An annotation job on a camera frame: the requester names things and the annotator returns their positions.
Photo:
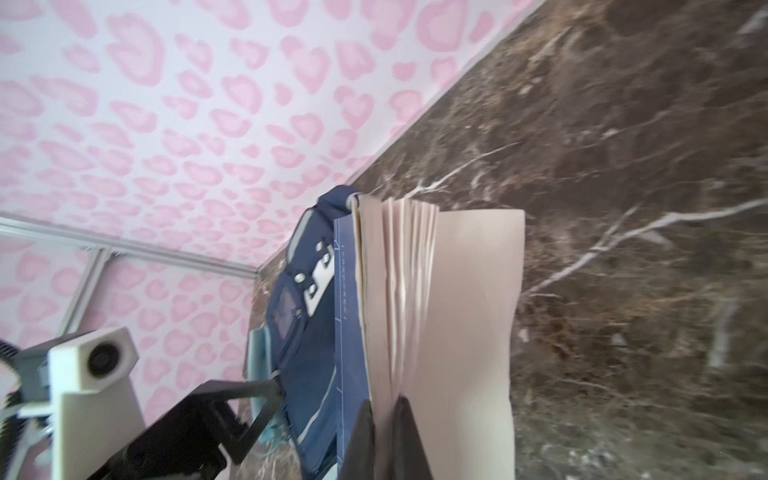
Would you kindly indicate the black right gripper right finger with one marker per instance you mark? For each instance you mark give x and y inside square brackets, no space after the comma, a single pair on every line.
[409,461]

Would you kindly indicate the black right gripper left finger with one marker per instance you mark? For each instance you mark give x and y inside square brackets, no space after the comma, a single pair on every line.
[360,456]

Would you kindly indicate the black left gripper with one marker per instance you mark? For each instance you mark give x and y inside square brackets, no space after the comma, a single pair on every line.
[185,443]

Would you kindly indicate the navy blue student backpack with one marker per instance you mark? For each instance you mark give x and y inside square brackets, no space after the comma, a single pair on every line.
[301,319]

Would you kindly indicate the navy blue book yellow label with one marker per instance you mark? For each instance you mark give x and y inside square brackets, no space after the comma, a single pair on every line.
[426,301]

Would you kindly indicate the teal water bottle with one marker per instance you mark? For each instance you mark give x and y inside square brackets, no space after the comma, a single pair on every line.
[259,367]

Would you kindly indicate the aluminium frame corner post left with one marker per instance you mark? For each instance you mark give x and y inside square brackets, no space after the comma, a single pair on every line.
[97,261]

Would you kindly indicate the aluminium diagonal frame bar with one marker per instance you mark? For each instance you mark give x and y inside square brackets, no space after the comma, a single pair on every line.
[17,227]

